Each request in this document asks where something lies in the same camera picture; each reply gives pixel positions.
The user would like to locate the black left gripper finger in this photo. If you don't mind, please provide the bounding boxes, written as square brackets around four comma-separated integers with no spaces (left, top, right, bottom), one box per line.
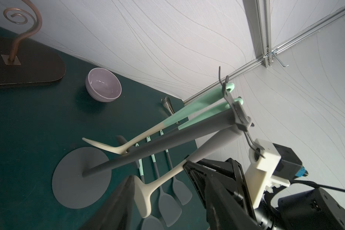
[80,176,135,230]

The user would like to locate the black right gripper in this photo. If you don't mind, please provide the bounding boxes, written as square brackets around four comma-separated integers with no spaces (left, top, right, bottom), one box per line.
[183,158,259,230]

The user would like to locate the grey cream handled spoon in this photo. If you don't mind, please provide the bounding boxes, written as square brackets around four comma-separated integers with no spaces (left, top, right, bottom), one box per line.
[145,125,244,196]

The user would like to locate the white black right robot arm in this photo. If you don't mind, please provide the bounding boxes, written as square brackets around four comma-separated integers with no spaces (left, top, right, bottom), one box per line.
[183,158,345,230]

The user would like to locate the grey utensil rack stand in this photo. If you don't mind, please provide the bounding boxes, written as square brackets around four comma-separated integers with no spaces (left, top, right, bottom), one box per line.
[51,67,265,209]

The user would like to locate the mint cream utensil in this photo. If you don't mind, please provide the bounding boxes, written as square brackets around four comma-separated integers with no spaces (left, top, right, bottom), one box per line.
[82,82,235,155]

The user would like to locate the mint grey pointed spatula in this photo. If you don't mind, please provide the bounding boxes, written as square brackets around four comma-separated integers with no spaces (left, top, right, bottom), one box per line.
[116,97,243,154]

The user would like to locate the metal kitchen tongs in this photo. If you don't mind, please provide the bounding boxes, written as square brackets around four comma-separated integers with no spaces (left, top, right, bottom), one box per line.
[162,97,180,127]

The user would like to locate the lilac bowl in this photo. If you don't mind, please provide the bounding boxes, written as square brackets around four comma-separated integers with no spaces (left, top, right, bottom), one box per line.
[85,68,122,103]

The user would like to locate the copper swirl glass holder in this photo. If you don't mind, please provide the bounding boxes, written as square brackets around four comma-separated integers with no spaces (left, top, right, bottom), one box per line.
[0,1,66,88]

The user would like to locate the aluminium wall rail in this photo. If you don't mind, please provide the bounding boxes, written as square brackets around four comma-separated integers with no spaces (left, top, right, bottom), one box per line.
[183,0,345,106]

